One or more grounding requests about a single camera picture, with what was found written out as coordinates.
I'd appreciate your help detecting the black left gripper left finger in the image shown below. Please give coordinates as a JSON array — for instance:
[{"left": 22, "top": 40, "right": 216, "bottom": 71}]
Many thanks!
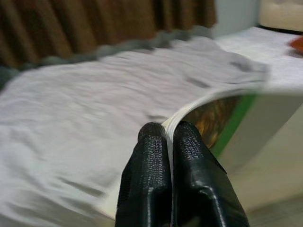
[{"left": 115, "top": 122, "right": 172, "bottom": 227}]

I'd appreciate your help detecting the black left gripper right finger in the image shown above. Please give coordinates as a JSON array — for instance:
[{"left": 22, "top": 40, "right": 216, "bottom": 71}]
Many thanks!
[{"left": 172, "top": 121, "right": 249, "bottom": 227}]

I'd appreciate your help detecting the magazine with green-edged cover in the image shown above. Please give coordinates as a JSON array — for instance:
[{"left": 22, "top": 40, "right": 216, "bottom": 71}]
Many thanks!
[{"left": 0, "top": 37, "right": 270, "bottom": 222}]

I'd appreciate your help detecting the dark grey blanket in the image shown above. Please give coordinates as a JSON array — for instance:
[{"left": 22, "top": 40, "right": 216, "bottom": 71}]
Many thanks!
[{"left": 0, "top": 25, "right": 215, "bottom": 82}]

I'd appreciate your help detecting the white bed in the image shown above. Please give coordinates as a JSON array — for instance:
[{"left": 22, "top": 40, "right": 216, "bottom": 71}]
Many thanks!
[{"left": 213, "top": 26, "right": 303, "bottom": 211}]

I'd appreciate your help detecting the brown pleated curtain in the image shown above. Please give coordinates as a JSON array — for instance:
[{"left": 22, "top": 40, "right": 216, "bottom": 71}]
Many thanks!
[{"left": 0, "top": 0, "right": 219, "bottom": 70}]

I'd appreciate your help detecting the orange red item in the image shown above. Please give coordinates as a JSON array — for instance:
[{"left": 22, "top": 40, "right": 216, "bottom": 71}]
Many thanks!
[{"left": 288, "top": 35, "right": 303, "bottom": 52}]

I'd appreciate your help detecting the cream cushion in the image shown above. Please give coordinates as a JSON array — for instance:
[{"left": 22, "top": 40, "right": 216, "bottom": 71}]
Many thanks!
[{"left": 258, "top": 0, "right": 303, "bottom": 31}]

